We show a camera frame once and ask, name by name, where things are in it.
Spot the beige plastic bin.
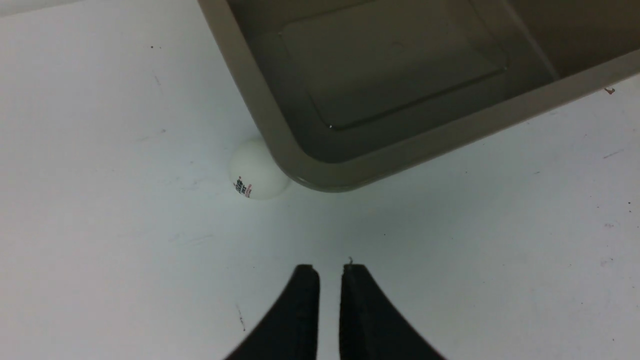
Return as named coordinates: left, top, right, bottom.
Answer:
left=199, top=0, right=640, bottom=192

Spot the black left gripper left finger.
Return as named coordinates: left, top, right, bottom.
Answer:
left=227, top=264, right=320, bottom=360

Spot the white ping-pong ball with logo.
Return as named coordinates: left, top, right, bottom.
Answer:
left=228, top=138, right=291, bottom=200

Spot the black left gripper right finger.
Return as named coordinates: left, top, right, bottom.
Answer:
left=339, top=264, right=444, bottom=360

